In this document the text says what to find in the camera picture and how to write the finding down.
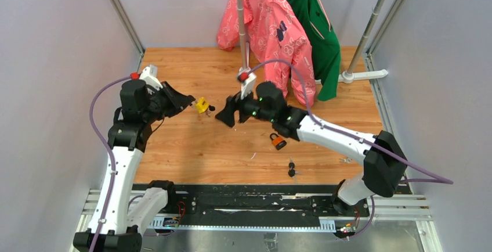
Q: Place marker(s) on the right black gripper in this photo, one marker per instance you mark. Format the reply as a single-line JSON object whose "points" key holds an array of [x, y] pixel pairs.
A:
{"points": [[232, 104]]}

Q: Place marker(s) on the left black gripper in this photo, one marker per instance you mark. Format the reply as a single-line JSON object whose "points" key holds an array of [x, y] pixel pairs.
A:
{"points": [[180, 101]]}

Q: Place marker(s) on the yellow-lock keys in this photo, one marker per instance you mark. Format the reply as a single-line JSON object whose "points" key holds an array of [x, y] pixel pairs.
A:
{"points": [[209, 110]]}

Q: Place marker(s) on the yellow padlock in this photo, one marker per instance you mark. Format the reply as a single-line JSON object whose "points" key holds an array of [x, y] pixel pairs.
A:
{"points": [[201, 105]]}

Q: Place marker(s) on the orange padlock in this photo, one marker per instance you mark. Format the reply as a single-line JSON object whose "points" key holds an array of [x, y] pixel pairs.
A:
{"points": [[277, 141]]}

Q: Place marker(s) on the black orange-lock keys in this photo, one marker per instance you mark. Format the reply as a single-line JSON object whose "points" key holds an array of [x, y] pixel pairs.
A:
{"points": [[292, 172]]}

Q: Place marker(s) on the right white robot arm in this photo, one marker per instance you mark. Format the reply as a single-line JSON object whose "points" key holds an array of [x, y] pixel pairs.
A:
{"points": [[380, 155]]}

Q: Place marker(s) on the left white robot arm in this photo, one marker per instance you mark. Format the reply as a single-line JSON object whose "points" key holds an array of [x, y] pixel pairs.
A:
{"points": [[115, 226]]}

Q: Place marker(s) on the pink patterned jacket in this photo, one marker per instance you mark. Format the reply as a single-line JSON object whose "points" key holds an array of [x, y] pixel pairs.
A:
{"points": [[276, 36]]}

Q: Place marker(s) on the white clothes rack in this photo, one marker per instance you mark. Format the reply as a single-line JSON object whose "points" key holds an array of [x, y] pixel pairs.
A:
{"points": [[347, 76]]}

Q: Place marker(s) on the green shirt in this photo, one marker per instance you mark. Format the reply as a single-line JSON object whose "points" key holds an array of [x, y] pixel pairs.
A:
{"points": [[326, 49]]}

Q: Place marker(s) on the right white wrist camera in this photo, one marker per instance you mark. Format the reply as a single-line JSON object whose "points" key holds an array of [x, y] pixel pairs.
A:
{"points": [[248, 81]]}

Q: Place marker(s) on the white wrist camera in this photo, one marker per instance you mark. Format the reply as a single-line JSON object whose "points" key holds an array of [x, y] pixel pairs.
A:
{"points": [[248, 81], [149, 75]]}

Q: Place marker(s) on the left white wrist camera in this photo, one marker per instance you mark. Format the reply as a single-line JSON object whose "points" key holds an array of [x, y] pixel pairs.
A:
{"points": [[149, 75]]}

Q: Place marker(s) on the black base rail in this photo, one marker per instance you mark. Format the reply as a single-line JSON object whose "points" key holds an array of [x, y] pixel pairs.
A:
{"points": [[270, 208]]}

